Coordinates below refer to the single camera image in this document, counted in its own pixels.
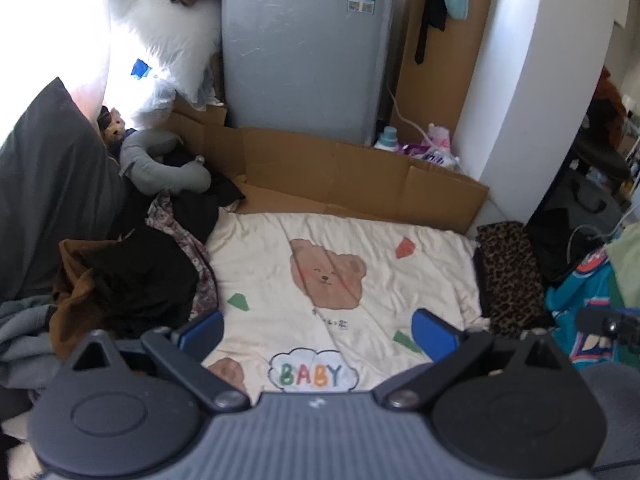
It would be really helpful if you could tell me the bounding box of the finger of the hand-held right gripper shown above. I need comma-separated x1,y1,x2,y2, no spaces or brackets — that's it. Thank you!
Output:
576,306,621,336

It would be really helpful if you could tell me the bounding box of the leopard print cloth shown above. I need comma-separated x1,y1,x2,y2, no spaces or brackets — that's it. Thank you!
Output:
475,221,556,341

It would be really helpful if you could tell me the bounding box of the pale green cloth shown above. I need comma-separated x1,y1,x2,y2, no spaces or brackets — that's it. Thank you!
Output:
605,225,640,311

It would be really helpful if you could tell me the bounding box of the black bag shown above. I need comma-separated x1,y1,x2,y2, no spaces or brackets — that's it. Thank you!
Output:
527,205,618,288

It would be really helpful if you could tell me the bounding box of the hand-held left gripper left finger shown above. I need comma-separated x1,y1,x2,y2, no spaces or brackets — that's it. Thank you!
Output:
60,308,252,415

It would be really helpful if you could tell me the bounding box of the grey neck pillow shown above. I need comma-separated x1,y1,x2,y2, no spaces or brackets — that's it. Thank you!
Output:
118,130,213,196

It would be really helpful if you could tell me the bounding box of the black hanging garment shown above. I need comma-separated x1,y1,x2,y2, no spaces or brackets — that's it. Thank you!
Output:
415,0,451,66

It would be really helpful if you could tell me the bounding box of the pink packet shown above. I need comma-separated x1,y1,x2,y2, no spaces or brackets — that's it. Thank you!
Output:
425,122,453,156

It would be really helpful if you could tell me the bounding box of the grey garment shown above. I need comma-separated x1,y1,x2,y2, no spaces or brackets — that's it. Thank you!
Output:
0,295,76,401

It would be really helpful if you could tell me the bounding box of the folded cardboard sheet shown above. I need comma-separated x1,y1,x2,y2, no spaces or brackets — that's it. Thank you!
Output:
167,97,491,236

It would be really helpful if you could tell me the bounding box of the cream bear printed blanket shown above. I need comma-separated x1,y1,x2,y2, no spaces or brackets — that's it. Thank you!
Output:
200,210,493,406

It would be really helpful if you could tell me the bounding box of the white detergent bottle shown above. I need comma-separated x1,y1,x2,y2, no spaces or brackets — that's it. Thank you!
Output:
374,126,401,151

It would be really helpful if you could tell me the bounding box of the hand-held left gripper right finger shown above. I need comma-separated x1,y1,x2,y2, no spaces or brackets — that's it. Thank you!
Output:
375,309,581,413

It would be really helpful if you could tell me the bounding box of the grey washing machine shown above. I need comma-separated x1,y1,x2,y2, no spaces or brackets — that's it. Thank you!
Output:
220,0,401,148

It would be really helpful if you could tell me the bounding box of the white pillow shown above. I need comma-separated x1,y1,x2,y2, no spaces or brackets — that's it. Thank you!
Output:
107,0,223,111

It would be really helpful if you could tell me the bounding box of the grey laptop bag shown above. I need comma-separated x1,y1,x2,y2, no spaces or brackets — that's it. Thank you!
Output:
547,170,626,226

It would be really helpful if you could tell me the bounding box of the teal printed cloth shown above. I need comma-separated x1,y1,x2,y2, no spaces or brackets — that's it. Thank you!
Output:
545,250,631,371

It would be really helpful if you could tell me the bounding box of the black folded cloth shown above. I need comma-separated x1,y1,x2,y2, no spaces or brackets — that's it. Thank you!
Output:
472,247,493,318

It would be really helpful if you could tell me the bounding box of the clear plastic bag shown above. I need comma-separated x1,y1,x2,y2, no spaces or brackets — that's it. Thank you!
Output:
127,57,178,126

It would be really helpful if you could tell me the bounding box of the orange garment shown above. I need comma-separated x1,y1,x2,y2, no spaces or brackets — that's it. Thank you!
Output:
595,67,626,126

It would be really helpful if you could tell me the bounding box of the small teddy bear plush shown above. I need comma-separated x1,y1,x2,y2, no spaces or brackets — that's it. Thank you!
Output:
97,106,128,148

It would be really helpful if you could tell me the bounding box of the black chair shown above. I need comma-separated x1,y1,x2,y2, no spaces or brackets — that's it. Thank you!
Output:
572,100,633,181

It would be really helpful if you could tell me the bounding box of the white washer hose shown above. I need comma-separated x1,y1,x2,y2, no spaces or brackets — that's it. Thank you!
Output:
387,87,436,141

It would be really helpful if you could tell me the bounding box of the tall brown board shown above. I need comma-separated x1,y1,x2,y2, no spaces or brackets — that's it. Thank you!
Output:
395,0,501,131

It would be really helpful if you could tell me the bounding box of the dark grey pillow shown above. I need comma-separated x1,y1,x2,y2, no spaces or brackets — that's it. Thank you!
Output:
0,77,131,306

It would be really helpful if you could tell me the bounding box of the person's grey clothing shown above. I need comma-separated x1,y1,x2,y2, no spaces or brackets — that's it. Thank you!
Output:
580,362,640,480

